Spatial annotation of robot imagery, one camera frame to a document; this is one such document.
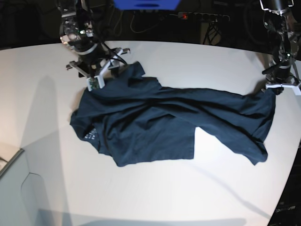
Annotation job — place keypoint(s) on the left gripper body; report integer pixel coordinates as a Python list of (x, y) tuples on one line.
[(280, 76)]

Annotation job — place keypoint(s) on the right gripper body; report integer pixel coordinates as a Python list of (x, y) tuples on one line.
[(94, 63)]

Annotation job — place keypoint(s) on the dark blue t-shirt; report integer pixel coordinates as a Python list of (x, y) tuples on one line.
[(134, 119)]

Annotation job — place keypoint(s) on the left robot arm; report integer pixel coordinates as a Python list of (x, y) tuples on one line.
[(279, 21)]

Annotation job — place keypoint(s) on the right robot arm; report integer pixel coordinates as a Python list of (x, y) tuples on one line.
[(79, 33)]

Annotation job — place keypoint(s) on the white power strip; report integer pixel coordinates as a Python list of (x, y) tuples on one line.
[(203, 17)]

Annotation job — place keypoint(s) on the white adjacent table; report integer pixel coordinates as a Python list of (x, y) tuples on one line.
[(18, 203)]

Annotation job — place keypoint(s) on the blue plastic mount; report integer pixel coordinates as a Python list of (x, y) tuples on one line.
[(146, 4)]

